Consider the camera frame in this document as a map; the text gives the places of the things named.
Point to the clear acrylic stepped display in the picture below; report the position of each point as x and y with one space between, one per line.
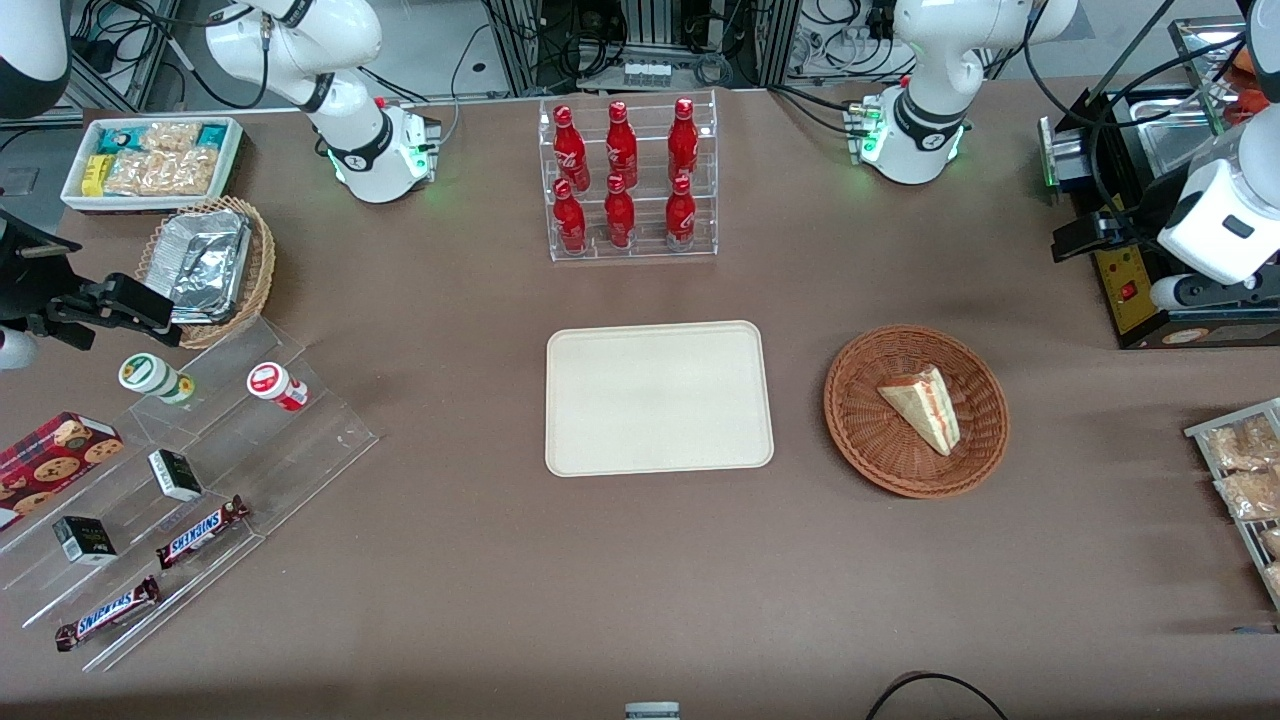
260 470

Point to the silver foil container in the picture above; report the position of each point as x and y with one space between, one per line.
200 265

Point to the white snack bin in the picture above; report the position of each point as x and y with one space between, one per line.
75 195

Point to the cream plastic tray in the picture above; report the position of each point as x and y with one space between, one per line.
660 400

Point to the clear rice cracker bag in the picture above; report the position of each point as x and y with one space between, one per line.
170 136
160 172

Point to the orange sausage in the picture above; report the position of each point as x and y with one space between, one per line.
1243 62

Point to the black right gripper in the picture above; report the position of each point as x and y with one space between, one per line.
22 285

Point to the red sausage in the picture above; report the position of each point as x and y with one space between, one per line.
1248 103

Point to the small grey device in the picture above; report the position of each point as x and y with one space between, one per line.
652 711

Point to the clear acrylic bottle rack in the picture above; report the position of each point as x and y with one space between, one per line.
640 200

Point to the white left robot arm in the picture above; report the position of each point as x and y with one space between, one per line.
925 110

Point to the green capped white bottle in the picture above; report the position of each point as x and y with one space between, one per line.
150 377

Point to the red cookie box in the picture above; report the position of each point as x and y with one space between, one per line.
50 465

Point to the steel warmer pan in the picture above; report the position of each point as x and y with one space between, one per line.
1180 135

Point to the Snickers chocolate bar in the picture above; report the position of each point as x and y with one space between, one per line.
200 532
108 613

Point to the red cola bottle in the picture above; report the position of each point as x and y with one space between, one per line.
680 218
570 222
571 150
621 150
619 218
683 145

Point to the black food warmer machine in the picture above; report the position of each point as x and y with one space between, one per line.
1135 300

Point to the light tan wicker basket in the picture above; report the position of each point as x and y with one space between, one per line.
258 270

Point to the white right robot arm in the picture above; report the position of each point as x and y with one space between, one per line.
370 150

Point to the white power strip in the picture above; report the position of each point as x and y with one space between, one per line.
646 74

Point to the brown round wicker basket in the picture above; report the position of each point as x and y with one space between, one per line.
870 440

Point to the clear bagged snack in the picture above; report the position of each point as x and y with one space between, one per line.
1272 542
1240 445
1250 495

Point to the red capped white bottle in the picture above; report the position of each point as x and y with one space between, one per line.
275 385

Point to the triangular sandwich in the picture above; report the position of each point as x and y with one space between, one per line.
925 405

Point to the teal snack packet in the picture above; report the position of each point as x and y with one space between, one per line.
120 140
212 136

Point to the yellow snack packet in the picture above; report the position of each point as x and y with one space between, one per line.
95 175

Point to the small black box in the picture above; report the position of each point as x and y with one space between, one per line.
175 475
85 540

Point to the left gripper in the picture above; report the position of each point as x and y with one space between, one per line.
1138 217

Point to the aluminium frame rack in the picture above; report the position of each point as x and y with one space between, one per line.
520 45

